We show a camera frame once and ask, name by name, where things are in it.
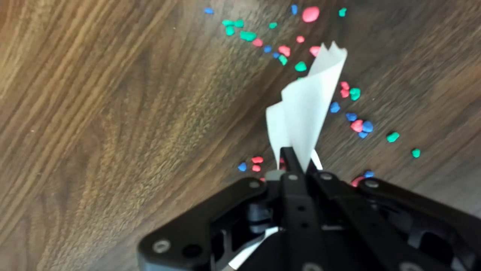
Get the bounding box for white paper napkin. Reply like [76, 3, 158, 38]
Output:
[227, 41, 349, 271]

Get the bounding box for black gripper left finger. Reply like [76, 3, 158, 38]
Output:
[136, 146, 315, 271]

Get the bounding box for colourful cereal pieces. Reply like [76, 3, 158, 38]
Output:
[202, 3, 424, 190]

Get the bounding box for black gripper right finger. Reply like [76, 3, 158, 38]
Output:
[304, 163, 481, 271]

